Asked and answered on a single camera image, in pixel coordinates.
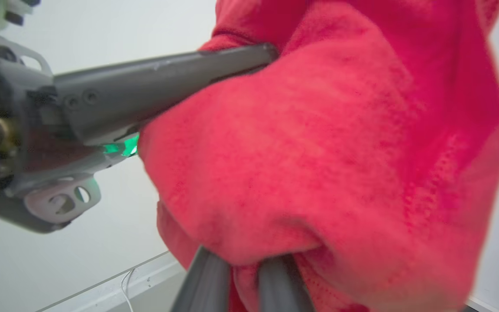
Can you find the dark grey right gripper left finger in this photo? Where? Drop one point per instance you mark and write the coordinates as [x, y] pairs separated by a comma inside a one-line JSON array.
[[202, 284]]

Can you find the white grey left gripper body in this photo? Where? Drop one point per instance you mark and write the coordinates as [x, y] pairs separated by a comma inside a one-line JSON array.
[[28, 164]]

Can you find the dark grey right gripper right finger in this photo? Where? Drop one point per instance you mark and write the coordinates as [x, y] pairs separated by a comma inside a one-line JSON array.
[[284, 288]]

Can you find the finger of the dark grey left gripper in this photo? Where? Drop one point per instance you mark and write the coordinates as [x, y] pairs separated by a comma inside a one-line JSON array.
[[145, 86]]

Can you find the red jersey with white trim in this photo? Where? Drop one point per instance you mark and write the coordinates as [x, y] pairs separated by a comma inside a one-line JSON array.
[[340, 151]]

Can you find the white wall baseboard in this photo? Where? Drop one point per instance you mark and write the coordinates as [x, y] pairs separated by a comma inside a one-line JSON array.
[[115, 290]]

